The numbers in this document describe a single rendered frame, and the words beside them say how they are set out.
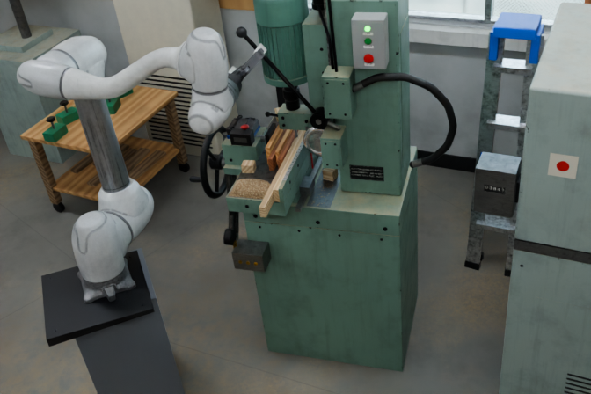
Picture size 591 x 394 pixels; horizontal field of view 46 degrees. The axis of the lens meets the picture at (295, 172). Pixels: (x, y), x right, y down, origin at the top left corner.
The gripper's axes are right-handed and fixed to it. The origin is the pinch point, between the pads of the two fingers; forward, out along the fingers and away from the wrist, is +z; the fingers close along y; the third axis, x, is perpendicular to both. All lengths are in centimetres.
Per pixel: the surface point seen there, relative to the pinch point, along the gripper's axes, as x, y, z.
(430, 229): -135, -42, 84
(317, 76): -19.6, 10.7, 7.1
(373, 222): -69, -2, -8
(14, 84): 60, -207, 115
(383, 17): -15.1, 44.9, -0.7
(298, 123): -30.1, -9.5, 10.7
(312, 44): -10.1, 17.4, 7.1
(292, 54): -8.5, 9.8, 6.7
